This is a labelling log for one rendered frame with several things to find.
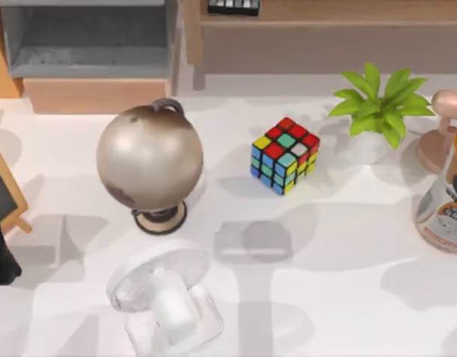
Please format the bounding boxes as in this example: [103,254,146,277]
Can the black and white keyboard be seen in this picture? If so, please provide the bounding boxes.
[207,0,262,17]

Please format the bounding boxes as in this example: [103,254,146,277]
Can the green plant in white pot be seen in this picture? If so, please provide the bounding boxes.
[327,62,437,165]

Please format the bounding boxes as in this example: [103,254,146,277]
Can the multicoloured puzzle cube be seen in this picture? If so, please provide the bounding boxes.
[249,117,322,196]

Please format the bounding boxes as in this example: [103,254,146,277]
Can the pink stamp with round handle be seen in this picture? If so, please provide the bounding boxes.
[416,89,457,174]

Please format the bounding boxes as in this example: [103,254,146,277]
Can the framed blackboard on wooden easel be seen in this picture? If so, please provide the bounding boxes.
[0,149,33,235]

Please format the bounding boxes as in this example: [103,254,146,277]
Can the pale wooden drawer front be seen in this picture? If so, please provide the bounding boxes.
[22,77,173,115]

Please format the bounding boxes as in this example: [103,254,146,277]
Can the beige globe on stand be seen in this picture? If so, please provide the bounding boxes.
[95,97,205,235]

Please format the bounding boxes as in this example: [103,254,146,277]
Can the orange and white bottle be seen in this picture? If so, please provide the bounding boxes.
[414,115,457,254]

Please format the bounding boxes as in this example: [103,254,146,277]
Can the white desk fan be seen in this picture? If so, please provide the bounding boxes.
[106,239,225,357]

